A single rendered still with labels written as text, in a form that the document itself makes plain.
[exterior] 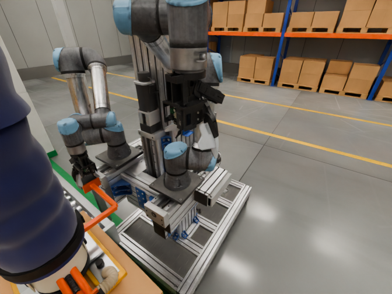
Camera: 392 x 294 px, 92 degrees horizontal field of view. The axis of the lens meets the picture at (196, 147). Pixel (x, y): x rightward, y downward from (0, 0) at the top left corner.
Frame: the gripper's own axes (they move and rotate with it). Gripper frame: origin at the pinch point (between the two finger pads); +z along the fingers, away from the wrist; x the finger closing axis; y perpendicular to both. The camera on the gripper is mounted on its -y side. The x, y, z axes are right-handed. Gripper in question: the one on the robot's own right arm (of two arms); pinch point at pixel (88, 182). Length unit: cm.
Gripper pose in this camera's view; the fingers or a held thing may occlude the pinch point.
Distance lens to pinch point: 115.7
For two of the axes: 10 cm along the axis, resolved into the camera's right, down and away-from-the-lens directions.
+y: 7.9, 3.1, -5.2
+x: 6.1, -4.1, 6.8
